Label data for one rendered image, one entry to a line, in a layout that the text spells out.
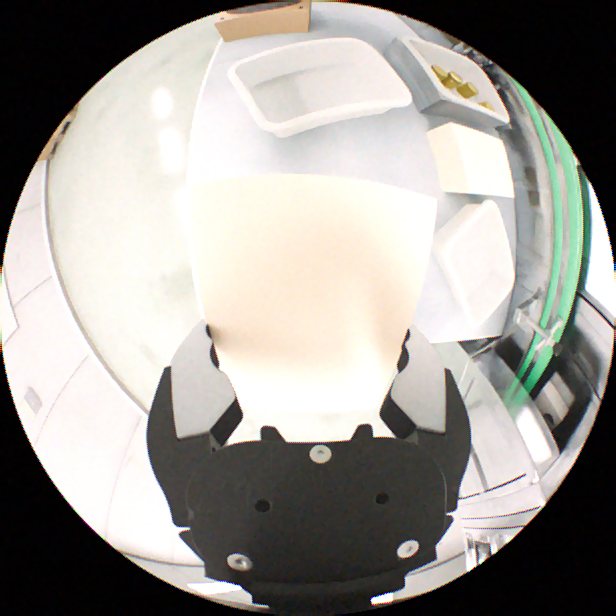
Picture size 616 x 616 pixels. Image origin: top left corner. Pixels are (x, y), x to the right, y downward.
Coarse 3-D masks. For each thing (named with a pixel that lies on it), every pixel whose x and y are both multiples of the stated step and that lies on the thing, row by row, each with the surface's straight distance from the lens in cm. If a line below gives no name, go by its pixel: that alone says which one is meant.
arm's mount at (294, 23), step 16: (304, 0) 57; (224, 16) 55; (240, 16) 52; (256, 16) 52; (272, 16) 52; (288, 16) 51; (304, 16) 51; (224, 32) 55; (240, 32) 55; (256, 32) 55; (272, 32) 55; (288, 32) 55; (304, 32) 55
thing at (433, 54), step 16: (416, 48) 50; (432, 48) 52; (432, 64) 56; (448, 64) 58; (464, 64) 59; (432, 80) 40; (464, 80) 62; (480, 80) 60; (448, 96) 39; (480, 96) 59; (496, 96) 57; (496, 112) 56
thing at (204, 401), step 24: (192, 336) 11; (192, 360) 10; (216, 360) 11; (192, 384) 9; (216, 384) 8; (192, 408) 8; (216, 408) 8; (240, 408) 8; (192, 432) 7; (216, 432) 8
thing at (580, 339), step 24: (576, 168) 78; (576, 288) 81; (576, 312) 83; (600, 312) 82; (576, 336) 86; (600, 336) 83; (552, 360) 93; (576, 360) 89; (600, 360) 86; (576, 384) 91; (600, 384) 89; (576, 408) 95; (552, 432) 107
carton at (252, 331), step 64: (192, 192) 10; (256, 192) 9; (320, 192) 9; (384, 192) 10; (256, 256) 9; (320, 256) 9; (384, 256) 10; (256, 320) 11; (320, 320) 10; (384, 320) 11; (256, 384) 14; (320, 384) 14; (384, 384) 16
